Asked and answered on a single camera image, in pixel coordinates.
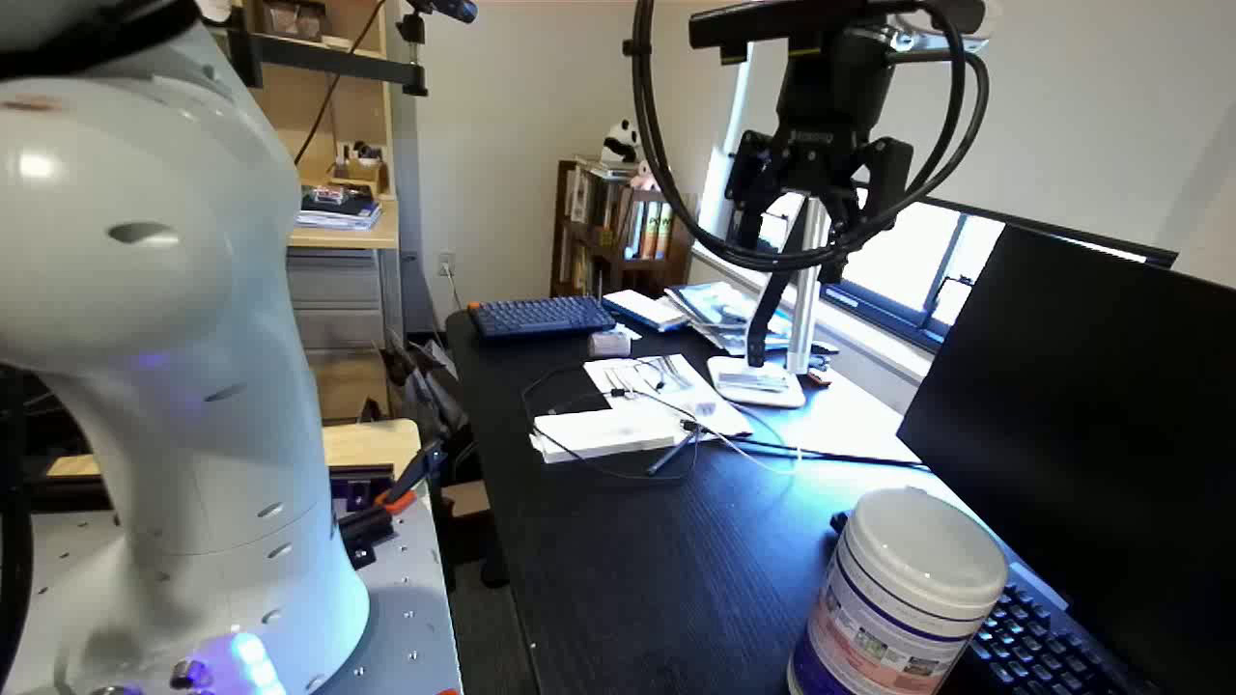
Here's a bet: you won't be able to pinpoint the white roller blind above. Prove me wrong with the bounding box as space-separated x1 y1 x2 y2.
712 0 1236 288

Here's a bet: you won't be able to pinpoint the light wooden board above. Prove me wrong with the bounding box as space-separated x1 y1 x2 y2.
42 417 424 488

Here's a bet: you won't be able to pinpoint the white notebook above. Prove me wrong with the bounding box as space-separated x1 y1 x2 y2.
600 284 692 336

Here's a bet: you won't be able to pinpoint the white paper sheet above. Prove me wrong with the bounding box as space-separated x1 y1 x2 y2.
581 351 756 440

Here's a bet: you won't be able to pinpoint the thin wire eyeglasses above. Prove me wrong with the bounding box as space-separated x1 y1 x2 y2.
609 358 705 400

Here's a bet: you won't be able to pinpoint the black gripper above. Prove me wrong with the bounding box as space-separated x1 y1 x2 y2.
724 31 921 284

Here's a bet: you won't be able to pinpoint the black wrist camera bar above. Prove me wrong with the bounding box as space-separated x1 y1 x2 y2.
689 0 989 58

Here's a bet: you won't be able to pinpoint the red and black cable bundle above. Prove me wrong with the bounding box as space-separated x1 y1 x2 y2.
327 436 454 570

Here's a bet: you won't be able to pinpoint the black computer monitor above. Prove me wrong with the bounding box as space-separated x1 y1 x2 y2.
897 222 1236 695

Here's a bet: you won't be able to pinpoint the cardboard box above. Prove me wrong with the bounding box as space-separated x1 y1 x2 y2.
304 351 400 430

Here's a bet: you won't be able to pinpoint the flat white box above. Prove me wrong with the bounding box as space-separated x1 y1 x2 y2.
527 400 692 467

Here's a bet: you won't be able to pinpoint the blue pen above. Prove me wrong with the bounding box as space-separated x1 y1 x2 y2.
647 431 706 477

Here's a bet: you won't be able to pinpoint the light wooden shelf unit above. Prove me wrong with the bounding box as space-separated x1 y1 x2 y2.
236 0 403 255

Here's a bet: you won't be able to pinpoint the white jar with label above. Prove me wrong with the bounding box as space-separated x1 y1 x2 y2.
786 481 1014 695

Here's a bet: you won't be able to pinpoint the grey perforated mounting plate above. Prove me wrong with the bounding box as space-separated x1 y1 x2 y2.
0 495 469 695

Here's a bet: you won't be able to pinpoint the black window frame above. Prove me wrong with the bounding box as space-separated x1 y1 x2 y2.
728 150 1184 355

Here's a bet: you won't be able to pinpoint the black keyboard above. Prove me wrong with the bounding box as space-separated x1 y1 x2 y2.
943 562 1162 695

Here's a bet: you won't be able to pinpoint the grey camera stand pole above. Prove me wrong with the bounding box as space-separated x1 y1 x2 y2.
384 0 482 338

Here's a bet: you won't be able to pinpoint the panda plush toy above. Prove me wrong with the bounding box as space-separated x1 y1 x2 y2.
597 114 651 177

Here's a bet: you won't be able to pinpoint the dark wooden bookshelf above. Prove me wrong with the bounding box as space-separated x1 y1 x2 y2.
550 155 698 302

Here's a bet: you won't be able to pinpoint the stack of magazines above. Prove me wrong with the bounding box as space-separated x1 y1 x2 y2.
661 278 841 363

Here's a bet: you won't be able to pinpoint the small white box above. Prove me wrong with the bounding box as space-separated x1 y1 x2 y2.
586 325 647 358

